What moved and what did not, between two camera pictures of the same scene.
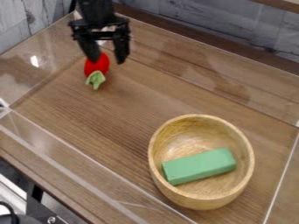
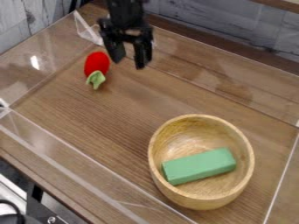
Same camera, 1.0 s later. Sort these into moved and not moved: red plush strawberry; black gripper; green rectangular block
Moved: black gripper
Not moved: red plush strawberry; green rectangular block
